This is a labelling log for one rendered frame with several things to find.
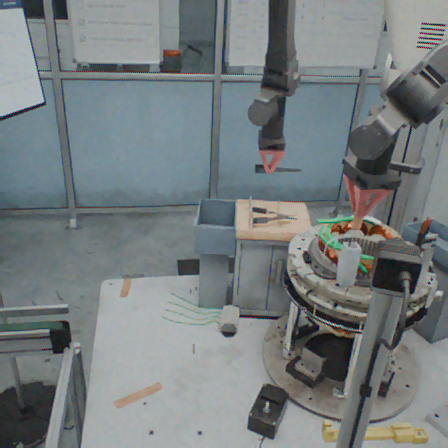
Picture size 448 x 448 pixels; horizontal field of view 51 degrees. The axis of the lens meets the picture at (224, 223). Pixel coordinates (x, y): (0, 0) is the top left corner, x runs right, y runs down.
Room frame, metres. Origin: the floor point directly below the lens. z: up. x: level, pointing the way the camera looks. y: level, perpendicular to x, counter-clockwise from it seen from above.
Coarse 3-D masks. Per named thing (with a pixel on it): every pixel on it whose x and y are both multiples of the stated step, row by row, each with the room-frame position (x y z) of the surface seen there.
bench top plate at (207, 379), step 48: (144, 288) 1.16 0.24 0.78; (192, 288) 1.18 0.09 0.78; (96, 336) 0.94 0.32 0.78; (144, 336) 0.95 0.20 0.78; (192, 336) 0.96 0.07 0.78; (240, 336) 0.97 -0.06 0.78; (96, 384) 0.78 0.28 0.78; (144, 384) 0.79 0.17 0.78; (192, 384) 0.80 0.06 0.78; (240, 384) 0.80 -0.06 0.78; (432, 384) 0.84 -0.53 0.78; (96, 432) 0.65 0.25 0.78; (144, 432) 0.66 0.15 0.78; (192, 432) 0.66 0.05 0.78; (240, 432) 0.67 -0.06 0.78; (288, 432) 0.68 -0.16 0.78; (432, 432) 0.70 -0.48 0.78
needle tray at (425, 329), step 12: (408, 228) 1.11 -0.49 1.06; (432, 228) 1.17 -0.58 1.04; (444, 228) 1.13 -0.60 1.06; (408, 240) 1.10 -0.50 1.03; (444, 240) 1.12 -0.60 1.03; (444, 252) 1.00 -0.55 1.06; (444, 264) 1.00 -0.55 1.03; (444, 276) 1.00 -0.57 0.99; (444, 288) 0.99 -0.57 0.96; (444, 300) 0.98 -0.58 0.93; (432, 312) 1.00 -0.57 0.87; (444, 312) 0.99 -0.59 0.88; (420, 324) 1.02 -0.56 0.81; (432, 324) 0.99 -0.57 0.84; (444, 324) 0.99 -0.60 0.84; (432, 336) 0.98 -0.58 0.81; (444, 336) 1.00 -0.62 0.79
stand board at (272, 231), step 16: (240, 208) 1.18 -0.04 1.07; (272, 208) 1.19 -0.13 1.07; (288, 208) 1.19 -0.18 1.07; (304, 208) 1.20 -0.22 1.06; (240, 224) 1.08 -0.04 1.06; (256, 224) 1.09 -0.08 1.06; (272, 224) 1.09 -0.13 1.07; (288, 224) 1.09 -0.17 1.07; (304, 224) 1.10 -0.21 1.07; (272, 240) 1.05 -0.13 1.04; (288, 240) 1.05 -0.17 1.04
